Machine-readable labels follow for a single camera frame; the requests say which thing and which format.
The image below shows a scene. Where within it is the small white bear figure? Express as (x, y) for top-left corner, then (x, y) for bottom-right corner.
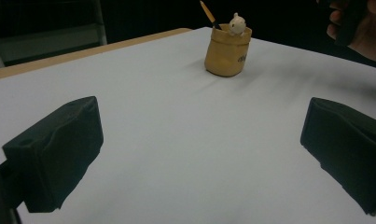
(228, 11), (247, 36)

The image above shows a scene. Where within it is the black pencil with tan end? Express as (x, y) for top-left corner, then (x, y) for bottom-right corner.
(199, 0), (223, 32)

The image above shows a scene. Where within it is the tan pen holder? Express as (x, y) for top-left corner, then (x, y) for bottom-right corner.
(203, 23), (253, 78)

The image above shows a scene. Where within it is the white foam board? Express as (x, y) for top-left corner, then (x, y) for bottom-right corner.
(0, 26), (376, 224)

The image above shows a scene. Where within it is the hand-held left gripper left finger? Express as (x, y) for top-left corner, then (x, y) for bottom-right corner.
(2, 95), (104, 215)

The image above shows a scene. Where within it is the wooden table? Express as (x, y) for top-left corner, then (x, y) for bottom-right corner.
(0, 27), (193, 83)

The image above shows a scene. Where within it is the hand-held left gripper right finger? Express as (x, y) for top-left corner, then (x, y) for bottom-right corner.
(299, 96), (376, 217)

